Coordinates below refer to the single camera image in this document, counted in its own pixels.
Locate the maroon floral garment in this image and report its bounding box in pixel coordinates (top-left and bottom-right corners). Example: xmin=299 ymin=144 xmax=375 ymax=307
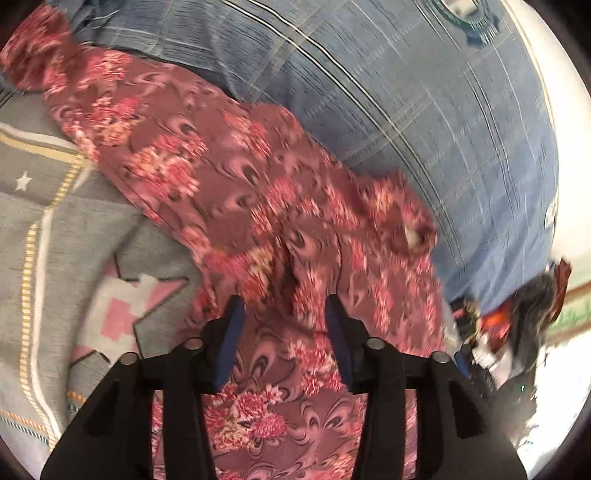
xmin=0 ymin=4 xmax=455 ymax=480

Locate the grey star-patterned blanket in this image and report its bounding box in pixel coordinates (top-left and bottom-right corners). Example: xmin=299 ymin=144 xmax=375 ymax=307
xmin=0 ymin=85 xmax=208 ymax=455

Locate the orange packet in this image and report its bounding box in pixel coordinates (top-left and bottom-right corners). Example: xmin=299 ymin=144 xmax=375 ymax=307
xmin=479 ymin=313 xmax=514 ymax=352

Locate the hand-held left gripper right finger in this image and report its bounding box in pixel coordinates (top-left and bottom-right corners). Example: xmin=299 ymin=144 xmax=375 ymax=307
xmin=324 ymin=294 xmax=528 ymax=480

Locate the blue striped bedsheet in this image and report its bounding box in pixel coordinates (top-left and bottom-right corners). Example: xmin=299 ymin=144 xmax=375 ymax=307
xmin=69 ymin=0 xmax=560 ymax=303

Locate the pile of dark clutter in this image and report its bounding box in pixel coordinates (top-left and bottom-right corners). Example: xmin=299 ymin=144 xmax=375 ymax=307
xmin=450 ymin=298 xmax=539 ymax=416

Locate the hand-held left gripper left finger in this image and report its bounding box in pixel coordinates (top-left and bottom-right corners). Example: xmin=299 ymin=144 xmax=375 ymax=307
xmin=41 ymin=295 xmax=247 ymax=480

